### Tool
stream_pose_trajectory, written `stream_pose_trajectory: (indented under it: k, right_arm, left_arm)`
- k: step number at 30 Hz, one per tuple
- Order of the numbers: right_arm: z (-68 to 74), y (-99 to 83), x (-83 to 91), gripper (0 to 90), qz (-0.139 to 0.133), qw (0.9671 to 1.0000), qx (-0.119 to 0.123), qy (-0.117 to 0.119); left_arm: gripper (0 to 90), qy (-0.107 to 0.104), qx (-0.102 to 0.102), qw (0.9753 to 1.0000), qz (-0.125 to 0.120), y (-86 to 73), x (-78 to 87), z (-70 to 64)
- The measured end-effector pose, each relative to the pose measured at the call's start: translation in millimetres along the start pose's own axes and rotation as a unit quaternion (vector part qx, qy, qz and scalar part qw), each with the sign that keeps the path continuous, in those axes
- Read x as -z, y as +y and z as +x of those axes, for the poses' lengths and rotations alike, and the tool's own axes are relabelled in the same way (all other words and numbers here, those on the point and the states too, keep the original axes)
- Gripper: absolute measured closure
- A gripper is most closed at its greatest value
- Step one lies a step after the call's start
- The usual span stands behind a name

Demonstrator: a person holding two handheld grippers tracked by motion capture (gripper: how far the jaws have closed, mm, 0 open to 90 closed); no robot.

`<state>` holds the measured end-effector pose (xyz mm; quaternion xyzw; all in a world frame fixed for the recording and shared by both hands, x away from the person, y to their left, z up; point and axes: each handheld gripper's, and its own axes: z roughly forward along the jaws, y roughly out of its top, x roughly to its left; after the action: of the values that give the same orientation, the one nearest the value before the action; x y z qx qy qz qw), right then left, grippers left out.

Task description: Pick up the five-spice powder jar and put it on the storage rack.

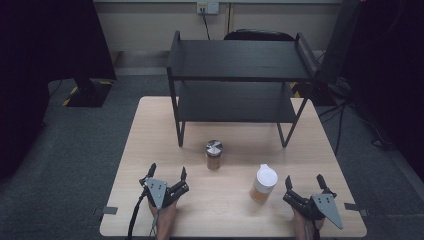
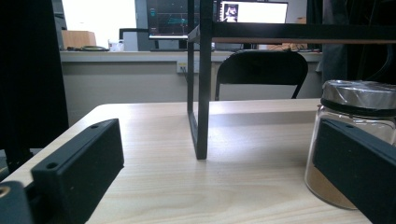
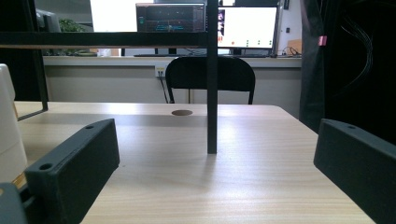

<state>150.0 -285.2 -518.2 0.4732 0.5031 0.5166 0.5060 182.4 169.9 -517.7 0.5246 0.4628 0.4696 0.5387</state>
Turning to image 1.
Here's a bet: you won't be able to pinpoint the black curtain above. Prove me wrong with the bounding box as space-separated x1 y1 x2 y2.
343 0 424 183
0 0 117 182

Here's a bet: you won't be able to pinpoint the black chair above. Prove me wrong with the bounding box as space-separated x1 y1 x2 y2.
223 28 296 42

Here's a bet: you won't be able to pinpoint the black plugged power cable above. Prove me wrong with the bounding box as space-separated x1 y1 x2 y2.
200 12 212 41

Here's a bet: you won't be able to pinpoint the black two-tier shelf rack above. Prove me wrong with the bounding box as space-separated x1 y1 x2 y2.
166 30 320 149

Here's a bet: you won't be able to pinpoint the dark upright panel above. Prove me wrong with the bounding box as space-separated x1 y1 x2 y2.
316 0 363 85

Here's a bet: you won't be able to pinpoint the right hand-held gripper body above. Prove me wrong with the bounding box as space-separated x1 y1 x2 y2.
282 189 345 231

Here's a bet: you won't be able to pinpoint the black floor cables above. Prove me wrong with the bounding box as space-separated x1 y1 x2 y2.
317 78 396 158

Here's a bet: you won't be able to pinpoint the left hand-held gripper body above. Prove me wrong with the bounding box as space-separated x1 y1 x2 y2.
139 177 190 211

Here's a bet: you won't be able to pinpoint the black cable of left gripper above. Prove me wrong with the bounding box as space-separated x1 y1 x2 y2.
127 189 150 240

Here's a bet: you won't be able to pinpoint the person's left hand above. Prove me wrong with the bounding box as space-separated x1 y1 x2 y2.
148 199 179 240

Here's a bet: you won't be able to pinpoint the person's right hand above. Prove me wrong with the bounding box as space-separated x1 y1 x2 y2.
292 206 327 240

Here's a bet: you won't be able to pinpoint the jar with white lid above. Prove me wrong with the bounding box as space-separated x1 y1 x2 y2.
249 163 279 205

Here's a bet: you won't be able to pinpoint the white wall socket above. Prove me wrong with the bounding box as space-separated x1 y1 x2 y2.
196 1 221 16

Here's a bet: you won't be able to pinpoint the glass jar with silver lid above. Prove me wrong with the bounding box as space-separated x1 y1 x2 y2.
205 139 224 172

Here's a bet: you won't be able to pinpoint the cable of right gripper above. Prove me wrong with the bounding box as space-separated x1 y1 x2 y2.
303 216 322 240

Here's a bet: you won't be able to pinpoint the black stand base with striped tape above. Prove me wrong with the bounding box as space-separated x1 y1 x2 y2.
61 78 114 109

